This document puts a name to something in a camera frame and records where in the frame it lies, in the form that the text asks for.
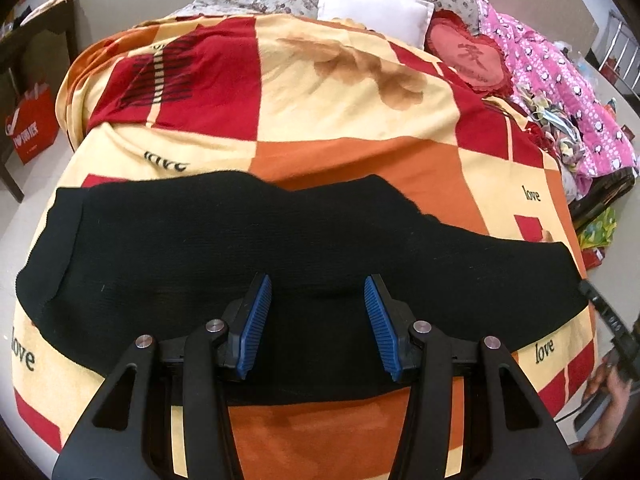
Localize black pants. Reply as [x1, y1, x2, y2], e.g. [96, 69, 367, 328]
[15, 171, 589, 407]

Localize pink printed quilt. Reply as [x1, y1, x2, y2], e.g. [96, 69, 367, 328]
[474, 0, 640, 178]

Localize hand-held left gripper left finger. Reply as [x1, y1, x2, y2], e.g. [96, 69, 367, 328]
[52, 272, 274, 480]

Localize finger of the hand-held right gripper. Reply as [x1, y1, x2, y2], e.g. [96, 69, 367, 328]
[577, 279, 633, 362]

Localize dark wooden table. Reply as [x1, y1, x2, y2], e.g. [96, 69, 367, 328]
[0, 0, 82, 204]

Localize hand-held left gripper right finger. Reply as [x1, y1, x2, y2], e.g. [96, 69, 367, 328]
[363, 273, 581, 480]

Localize metal rack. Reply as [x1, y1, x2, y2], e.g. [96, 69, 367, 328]
[606, 9, 640, 92]

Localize multicoloured cloth pile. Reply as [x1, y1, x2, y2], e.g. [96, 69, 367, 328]
[527, 94, 583, 168]

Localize dark wooden bed frame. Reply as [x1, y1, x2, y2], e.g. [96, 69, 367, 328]
[569, 167, 637, 233]

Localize checkered red orange yellow blanket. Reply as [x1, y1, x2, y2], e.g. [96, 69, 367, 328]
[11, 12, 601, 480]

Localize red paper shopping bag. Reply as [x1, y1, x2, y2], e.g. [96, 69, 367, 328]
[4, 81, 61, 166]

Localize person's right hand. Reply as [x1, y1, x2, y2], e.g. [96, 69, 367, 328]
[582, 350, 640, 457]

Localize red heart cushion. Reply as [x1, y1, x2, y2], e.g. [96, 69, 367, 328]
[425, 10, 514, 95]

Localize green yellow cloth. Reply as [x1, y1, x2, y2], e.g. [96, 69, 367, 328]
[576, 206, 619, 257]

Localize white pillow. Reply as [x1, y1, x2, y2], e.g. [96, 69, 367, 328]
[318, 0, 435, 47]

